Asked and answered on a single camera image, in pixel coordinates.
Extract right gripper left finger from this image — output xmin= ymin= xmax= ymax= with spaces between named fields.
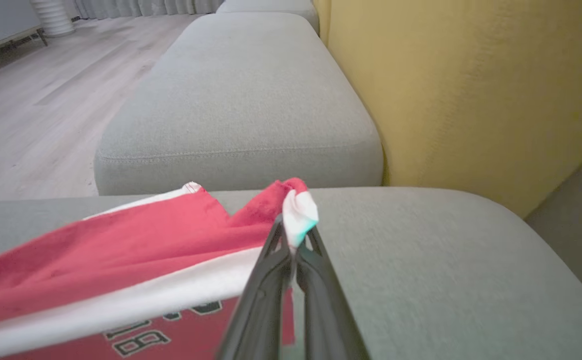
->
xmin=215 ymin=214 xmax=297 ymax=360

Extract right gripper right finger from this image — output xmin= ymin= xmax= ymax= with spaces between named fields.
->
xmin=295 ymin=226 xmax=372 ymax=360

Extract red and white shorts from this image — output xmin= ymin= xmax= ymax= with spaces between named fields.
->
xmin=0 ymin=177 xmax=320 ymax=360

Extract large grey sofa seat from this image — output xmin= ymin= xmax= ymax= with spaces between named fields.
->
xmin=0 ymin=186 xmax=582 ymax=360

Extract grey sofa seat cushion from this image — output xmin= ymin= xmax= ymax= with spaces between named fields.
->
xmin=93 ymin=12 xmax=385 ymax=196

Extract yellow sofa backrest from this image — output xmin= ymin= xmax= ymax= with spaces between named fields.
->
xmin=313 ymin=0 xmax=582 ymax=219

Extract small grey sofa cushion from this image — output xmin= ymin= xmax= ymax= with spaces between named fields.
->
xmin=215 ymin=0 xmax=320 ymax=35

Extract grey curtain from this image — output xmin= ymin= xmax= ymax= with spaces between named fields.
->
xmin=73 ymin=0 xmax=224 ymax=20

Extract white ribbed vase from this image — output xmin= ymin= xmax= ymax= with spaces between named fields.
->
xmin=30 ymin=0 xmax=76 ymax=38

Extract light grey cabinet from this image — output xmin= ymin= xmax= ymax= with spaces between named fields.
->
xmin=0 ymin=0 xmax=48 ymax=62

